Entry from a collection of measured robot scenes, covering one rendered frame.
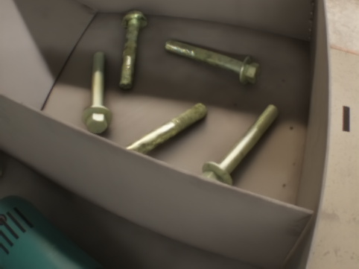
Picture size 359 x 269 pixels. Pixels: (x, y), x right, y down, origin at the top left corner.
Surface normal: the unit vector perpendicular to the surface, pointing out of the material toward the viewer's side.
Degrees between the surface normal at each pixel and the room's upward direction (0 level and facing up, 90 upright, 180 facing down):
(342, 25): 0
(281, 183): 0
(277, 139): 0
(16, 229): 10
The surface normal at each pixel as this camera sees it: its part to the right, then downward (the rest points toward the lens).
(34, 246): 0.04, -0.69
